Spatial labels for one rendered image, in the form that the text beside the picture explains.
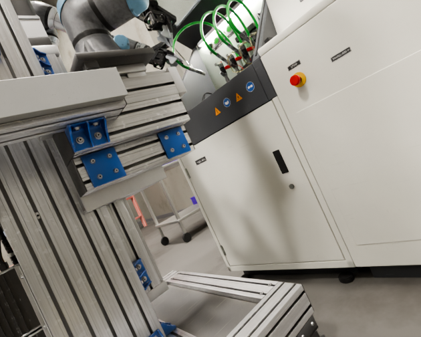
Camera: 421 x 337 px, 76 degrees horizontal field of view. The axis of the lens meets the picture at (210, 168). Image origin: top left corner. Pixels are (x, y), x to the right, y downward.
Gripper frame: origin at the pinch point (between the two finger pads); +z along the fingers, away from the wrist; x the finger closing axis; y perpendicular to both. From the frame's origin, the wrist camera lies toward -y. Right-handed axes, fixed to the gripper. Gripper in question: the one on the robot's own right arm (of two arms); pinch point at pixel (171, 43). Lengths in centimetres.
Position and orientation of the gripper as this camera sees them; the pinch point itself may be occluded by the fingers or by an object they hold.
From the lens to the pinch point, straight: 138.8
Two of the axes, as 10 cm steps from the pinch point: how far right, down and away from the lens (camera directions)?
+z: 4.2, 9.1, 0.1
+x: 6.4, -2.9, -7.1
